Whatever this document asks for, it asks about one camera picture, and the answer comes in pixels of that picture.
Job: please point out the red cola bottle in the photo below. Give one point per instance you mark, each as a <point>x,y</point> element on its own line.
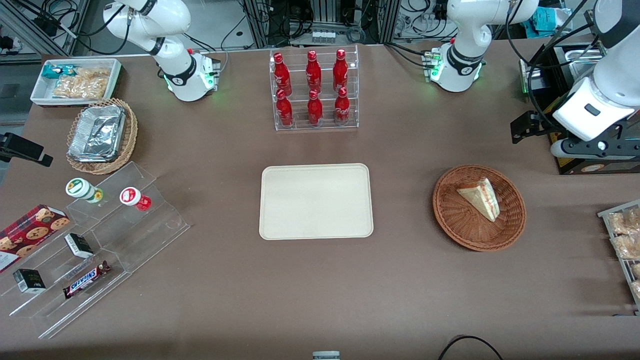
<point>281,72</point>
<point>315,109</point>
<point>284,110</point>
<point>342,107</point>
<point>340,70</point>
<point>313,72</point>

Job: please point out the wrist camera with black bracket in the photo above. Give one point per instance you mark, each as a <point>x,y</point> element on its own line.
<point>595,149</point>

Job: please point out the red cookie box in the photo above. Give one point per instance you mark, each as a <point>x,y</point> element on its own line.
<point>30,235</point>

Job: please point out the wrapped bread pack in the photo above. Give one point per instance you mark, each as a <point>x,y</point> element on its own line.
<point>625,222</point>
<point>627,246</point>
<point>636,290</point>
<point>636,270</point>

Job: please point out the small grey object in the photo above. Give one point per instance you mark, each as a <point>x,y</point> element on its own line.
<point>326,355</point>

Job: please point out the white power strip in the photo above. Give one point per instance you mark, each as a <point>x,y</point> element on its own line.
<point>323,36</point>

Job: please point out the round brown wicker basket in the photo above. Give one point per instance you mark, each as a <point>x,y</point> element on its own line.
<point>465,225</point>

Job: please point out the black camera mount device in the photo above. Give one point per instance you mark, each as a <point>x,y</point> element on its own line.
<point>22,147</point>

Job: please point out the clear acrylic bottle rack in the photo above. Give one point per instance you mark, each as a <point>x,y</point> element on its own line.
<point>300,125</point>

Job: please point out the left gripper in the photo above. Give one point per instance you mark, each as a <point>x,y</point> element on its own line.
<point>544,123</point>

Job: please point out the beige rectangular tray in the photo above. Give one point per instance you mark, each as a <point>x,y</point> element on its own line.
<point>316,201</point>

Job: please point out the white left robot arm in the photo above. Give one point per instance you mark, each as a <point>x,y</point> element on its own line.
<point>462,30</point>

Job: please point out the white rectangular snack bin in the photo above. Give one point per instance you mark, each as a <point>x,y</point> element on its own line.
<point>40,92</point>

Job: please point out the clear acrylic stepped display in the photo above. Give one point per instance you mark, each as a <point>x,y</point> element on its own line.
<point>140,245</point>

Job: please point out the teal snack packet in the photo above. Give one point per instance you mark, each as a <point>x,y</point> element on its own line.
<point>55,71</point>

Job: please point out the teal plastic bag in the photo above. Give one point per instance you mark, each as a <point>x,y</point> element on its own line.
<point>547,20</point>

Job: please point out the green lid yogurt cup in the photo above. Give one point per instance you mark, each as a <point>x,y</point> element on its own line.
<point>80,188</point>

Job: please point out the small black box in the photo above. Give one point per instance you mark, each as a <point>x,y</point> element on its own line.
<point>29,281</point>
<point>79,245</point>

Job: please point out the oval light wicker basket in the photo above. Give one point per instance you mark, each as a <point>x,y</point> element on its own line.
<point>130,135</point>

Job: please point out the tray of pastries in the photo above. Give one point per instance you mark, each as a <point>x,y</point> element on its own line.
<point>607,216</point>

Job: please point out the stacked aluminium foil containers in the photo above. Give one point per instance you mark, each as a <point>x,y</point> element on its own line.
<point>97,132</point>

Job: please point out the red lid yogurt cup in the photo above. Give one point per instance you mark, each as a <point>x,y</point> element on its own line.
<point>132,196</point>

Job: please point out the clear bag of crackers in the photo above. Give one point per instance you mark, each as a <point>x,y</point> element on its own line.
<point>94,73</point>
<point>80,88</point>

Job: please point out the triangular sandwich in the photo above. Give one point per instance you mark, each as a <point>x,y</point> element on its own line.
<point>482,197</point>

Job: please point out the black food warmer machine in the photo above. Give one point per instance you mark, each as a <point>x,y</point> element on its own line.
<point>575,167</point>

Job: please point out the Snickers chocolate bar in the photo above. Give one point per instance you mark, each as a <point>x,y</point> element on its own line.
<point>85,280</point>

